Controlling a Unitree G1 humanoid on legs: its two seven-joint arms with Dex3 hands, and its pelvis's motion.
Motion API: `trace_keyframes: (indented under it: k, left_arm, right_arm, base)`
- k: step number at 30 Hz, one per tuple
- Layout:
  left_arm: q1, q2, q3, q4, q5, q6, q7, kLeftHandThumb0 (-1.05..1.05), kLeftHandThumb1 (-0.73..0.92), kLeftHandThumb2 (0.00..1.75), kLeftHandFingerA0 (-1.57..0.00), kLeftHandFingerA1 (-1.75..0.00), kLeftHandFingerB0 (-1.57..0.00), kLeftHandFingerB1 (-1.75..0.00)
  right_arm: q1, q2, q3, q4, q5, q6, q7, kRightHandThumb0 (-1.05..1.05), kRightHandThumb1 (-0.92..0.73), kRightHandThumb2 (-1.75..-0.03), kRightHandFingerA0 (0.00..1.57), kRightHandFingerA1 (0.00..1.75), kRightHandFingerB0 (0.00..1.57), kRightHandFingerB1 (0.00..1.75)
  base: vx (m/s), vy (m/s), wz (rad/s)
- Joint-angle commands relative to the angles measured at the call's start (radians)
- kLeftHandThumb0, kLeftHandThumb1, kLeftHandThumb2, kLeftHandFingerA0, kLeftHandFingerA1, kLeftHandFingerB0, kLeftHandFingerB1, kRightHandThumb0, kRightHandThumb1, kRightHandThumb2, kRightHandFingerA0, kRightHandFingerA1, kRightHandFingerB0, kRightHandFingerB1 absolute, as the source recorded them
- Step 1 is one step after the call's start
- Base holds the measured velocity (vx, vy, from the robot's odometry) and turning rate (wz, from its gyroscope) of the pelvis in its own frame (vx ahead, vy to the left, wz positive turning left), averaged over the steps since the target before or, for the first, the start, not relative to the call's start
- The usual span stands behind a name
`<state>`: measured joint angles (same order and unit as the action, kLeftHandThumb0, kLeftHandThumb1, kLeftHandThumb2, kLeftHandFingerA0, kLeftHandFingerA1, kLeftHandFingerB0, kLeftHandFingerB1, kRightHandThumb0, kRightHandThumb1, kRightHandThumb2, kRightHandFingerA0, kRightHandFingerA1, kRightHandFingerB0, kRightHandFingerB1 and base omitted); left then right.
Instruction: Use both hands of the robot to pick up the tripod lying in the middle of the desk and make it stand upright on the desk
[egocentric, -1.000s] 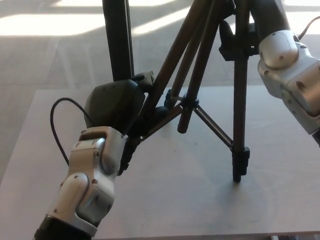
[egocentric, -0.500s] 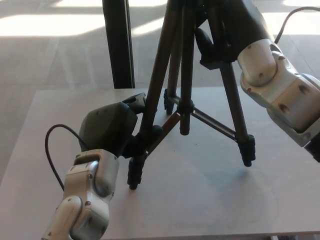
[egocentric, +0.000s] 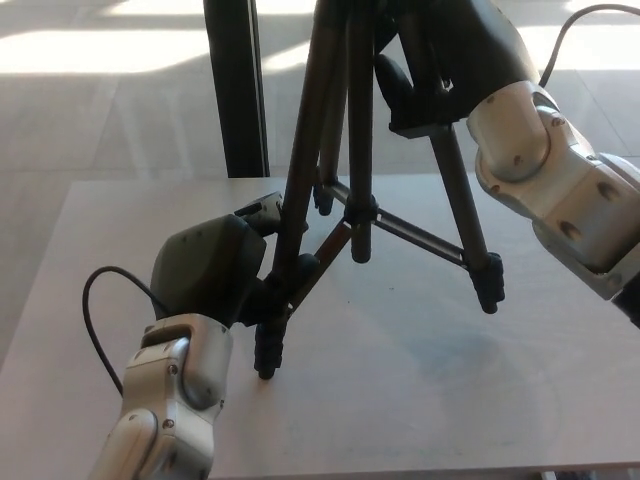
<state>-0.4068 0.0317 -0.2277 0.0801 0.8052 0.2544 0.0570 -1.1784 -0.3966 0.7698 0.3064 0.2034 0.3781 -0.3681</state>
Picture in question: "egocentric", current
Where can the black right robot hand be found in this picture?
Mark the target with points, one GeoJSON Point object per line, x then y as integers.
{"type": "Point", "coordinates": [480, 55]}

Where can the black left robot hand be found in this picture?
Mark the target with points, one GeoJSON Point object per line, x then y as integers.
{"type": "Point", "coordinates": [210, 270]}

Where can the bronze camera tripod black joints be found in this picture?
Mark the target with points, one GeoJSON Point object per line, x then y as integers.
{"type": "Point", "coordinates": [360, 125]}

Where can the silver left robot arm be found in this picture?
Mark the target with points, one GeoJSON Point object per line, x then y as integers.
{"type": "Point", "coordinates": [170, 410]}

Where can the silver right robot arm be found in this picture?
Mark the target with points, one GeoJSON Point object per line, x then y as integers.
{"type": "Point", "coordinates": [560, 190]}

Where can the black vertical pillar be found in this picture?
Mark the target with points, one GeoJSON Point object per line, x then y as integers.
{"type": "Point", "coordinates": [240, 100]}

